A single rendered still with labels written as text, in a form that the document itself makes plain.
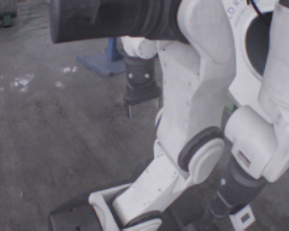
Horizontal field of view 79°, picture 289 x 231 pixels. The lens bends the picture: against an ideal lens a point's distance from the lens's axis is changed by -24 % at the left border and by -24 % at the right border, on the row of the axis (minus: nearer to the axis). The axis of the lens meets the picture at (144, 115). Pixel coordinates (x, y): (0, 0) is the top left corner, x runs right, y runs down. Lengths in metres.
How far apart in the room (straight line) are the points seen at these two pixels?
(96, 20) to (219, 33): 0.18
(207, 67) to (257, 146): 0.16
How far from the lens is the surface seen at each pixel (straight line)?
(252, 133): 0.32
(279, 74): 0.24
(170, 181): 0.62
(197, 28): 0.31
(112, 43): 2.39
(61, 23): 0.26
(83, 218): 0.69
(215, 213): 0.45
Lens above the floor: 0.98
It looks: 36 degrees down
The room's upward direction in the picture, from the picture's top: 9 degrees clockwise
